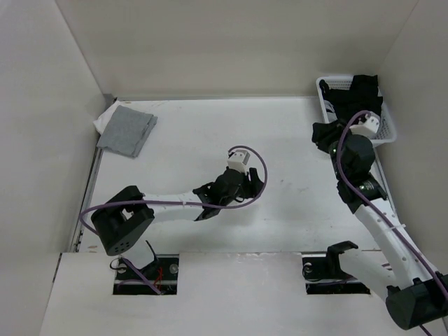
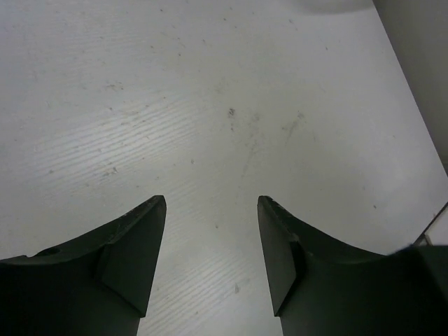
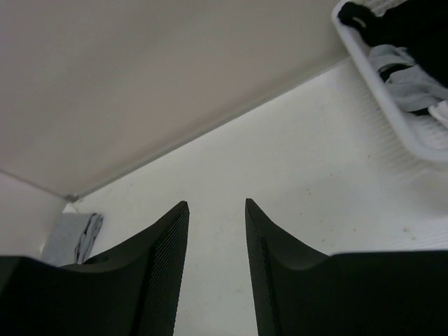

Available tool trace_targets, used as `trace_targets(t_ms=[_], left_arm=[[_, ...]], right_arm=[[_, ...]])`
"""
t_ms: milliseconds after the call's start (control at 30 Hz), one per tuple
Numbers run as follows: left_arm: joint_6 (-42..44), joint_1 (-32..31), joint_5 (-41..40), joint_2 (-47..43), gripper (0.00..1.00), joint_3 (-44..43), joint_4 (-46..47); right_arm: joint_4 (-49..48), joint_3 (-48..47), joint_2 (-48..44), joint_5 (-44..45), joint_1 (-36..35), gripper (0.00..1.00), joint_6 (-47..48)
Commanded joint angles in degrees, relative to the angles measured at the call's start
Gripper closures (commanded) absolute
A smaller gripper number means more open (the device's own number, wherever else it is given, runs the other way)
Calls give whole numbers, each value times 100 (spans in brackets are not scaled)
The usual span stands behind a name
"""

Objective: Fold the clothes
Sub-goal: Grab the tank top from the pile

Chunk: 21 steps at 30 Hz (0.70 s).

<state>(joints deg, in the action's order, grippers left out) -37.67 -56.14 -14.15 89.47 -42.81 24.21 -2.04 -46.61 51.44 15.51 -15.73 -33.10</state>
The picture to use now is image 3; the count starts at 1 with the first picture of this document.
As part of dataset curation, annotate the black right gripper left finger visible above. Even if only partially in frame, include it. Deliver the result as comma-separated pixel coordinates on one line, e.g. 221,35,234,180
1,201,190,335

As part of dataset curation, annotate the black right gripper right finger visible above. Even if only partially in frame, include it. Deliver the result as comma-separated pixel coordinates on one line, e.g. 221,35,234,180
245,199,447,335

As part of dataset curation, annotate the black tank top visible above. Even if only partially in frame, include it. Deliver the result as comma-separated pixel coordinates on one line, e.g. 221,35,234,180
337,1,447,86

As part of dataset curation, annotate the folded grey tank top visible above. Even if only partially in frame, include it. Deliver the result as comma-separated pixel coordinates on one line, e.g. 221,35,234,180
41,213,104,267

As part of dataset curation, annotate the white tank top in basket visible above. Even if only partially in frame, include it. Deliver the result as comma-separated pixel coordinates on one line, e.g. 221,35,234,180
428,100,448,129

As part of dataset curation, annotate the grey tank top in basket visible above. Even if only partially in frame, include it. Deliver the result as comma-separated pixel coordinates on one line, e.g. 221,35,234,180
368,45,447,116

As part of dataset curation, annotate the white plastic laundry basket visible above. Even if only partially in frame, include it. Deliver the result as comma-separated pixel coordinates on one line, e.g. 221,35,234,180
331,1,447,166

